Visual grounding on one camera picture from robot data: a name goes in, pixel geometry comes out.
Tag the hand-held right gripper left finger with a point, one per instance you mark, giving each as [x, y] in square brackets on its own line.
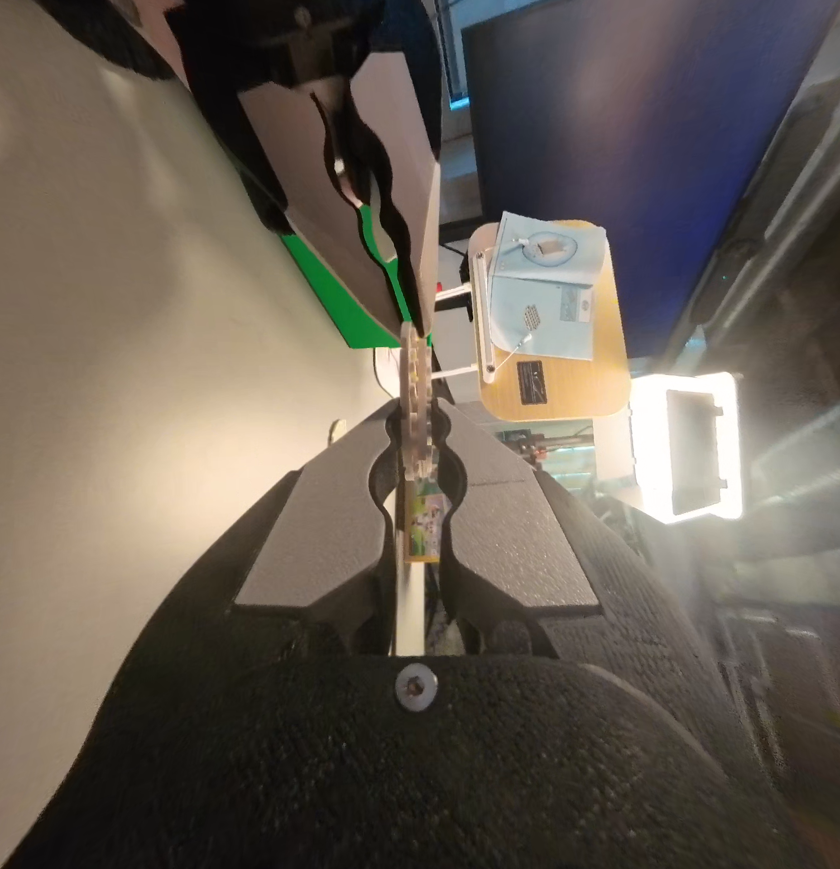
[311, 536]

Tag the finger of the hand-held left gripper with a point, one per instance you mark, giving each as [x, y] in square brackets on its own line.
[304, 170]
[409, 149]

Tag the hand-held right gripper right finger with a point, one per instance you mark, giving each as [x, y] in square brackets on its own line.
[521, 543]

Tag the light blue instruction booklet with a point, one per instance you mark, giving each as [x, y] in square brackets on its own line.
[549, 305]

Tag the person's left forearm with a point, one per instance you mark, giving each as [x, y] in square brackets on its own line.
[121, 34]

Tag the colourful lego box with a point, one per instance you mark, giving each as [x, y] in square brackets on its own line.
[425, 526]

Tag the green plastic bin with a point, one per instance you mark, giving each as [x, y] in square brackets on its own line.
[331, 305]

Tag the bright rectangular light panel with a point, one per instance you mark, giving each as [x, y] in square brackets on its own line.
[647, 448]

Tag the wooden book stand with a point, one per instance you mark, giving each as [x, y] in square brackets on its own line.
[576, 387]

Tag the large dark display screen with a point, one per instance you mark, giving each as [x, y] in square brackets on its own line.
[630, 170]

